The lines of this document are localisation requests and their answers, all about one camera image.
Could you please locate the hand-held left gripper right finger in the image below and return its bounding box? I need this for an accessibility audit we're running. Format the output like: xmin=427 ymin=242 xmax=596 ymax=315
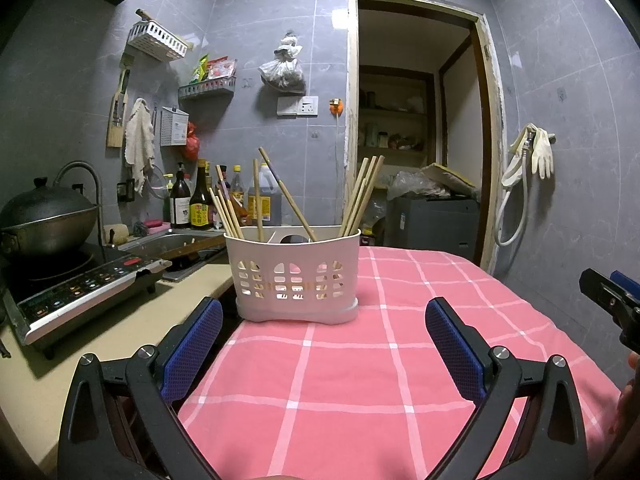
xmin=425 ymin=297 xmax=590 ymax=480

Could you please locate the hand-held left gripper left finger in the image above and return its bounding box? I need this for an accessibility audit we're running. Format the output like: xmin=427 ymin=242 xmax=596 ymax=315
xmin=58 ymin=296 xmax=224 ymax=480

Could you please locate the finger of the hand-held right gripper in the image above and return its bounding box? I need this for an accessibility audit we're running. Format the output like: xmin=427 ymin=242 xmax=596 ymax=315
xmin=611 ymin=270 xmax=640 ymax=300
xmin=580 ymin=268 xmax=640 ymax=351

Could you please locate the white plastic utensil holder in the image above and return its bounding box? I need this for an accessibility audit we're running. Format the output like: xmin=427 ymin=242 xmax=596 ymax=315
xmin=223 ymin=227 xmax=362 ymax=326

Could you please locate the bundle of wooden chopsticks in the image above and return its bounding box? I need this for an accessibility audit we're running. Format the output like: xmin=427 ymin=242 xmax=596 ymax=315
xmin=207 ymin=146 xmax=386 ymax=243

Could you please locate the person's right hand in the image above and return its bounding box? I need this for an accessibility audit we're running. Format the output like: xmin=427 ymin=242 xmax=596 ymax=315
xmin=617 ymin=351 xmax=640 ymax=426

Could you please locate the brown wooden cutting board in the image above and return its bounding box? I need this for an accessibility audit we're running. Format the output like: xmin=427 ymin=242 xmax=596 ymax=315
xmin=162 ymin=240 xmax=228 ymax=263

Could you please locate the pink checkered tablecloth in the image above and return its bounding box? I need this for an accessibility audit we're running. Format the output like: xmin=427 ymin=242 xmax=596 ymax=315
xmin=177 ymin=246 xmax=633 ymax=480

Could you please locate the stainless steel sink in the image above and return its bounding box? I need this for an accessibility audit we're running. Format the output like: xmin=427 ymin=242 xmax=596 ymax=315
xmin=120 ymin=230 xmax=228 ymax=281

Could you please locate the dark grey cabinet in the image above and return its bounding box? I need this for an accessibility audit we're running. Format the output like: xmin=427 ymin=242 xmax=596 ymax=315
xmin=387 ymin=195 xmax=481 ymax=261

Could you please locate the black induction cooker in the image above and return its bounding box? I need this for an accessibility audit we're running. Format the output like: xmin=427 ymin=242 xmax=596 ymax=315
xmin=0 ymin=242 xmax=173 ymax=358

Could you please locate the dark bottle with yellow label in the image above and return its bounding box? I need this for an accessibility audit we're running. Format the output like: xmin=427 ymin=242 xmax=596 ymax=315
xmin=189 ymin=159 xmax=213 ymax=231

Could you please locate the dark bottle with white label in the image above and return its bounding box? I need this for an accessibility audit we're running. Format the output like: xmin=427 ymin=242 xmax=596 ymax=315
xmin=169 ymin=162 xmax=192 ymax=228

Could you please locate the brown packet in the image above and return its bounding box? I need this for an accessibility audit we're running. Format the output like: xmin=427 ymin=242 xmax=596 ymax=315
xmin=215 ymin=185 xmax=251 ymax=226

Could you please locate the large cooking oil jug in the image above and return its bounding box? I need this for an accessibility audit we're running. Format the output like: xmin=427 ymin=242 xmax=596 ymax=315
xmin=247 ymin=162 xmax=282 ymax=226

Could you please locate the clear bottle with yellow cap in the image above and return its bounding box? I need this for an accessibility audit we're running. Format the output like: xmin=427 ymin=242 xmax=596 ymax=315
xmin=230 ymin=165 xmax=246 ymax=211

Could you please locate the crumpled clear plastic bag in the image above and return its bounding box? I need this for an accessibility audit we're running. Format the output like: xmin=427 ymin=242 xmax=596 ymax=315
xmin=387 ymin=170 xmax=451 ymax=201

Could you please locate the curved metal faucet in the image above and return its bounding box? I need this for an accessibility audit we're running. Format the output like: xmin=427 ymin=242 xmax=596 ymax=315
xmin=54 ymin=161 xmax=107 ymax=246

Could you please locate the flat woven sack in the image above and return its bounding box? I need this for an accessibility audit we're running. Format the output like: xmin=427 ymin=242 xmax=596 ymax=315
xmin=422 ymin=162 xmax=478 ymax=198

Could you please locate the black wok with lid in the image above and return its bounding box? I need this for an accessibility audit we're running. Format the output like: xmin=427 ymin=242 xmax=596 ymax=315
xmin=0 ymin=176 xmax=99 ymax=261

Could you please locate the red plastic bag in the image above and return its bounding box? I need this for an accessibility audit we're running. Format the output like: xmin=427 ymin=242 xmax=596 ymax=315
xmin=182 ymin=121 xmax=201 ymax=162

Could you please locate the white hanging towel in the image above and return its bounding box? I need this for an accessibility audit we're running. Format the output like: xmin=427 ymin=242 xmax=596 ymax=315
xmin=124 ymin=98 xmax=156 ymax=196

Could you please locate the white hanging slotted box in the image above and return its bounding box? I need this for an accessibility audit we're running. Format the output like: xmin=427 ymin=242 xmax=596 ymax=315
xmin=160 ymin=106 xmax=188 ymax=147

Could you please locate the wooden knife rack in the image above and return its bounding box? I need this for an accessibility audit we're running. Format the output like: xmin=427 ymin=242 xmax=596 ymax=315
xmin=106 ymin=52 xmax=135 ymax=148

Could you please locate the wooden storage shelf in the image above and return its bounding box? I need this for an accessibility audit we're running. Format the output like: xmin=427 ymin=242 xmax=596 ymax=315
xmin=357 ymin=65 xmax=435 ymax=166

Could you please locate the red snack packet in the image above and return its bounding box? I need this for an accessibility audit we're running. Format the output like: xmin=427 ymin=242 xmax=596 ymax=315
xmin=207 ymin=58 xmax=237 ymax=80

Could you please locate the hanging clear plastic bag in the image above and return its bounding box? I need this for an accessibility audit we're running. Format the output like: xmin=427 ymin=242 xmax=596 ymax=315
xmin=258 ymin=31 xmax=306 ymax=95

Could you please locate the white hose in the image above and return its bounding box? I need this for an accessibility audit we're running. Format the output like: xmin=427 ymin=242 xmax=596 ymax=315
xmin=495 ymin=125 xmax=538 ymax=247

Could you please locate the wooden door frame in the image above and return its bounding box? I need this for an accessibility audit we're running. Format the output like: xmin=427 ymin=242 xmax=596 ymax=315
xmin=345 ymin=0 xmax=503 ymax=276

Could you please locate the black handled knife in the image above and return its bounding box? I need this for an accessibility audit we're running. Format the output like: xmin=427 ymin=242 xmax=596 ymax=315
xmin=114 ymin=67 xmax=130 ymax=126

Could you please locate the grey wall shelf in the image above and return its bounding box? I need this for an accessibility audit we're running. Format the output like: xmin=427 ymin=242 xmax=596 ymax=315
xmin=178 ymin=76 xmax=236 ymax=100

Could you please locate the white slotted wall basket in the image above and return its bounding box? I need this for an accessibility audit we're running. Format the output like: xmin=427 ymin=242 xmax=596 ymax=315
xmin=126 ymin=21 xmax=188 ymax=62

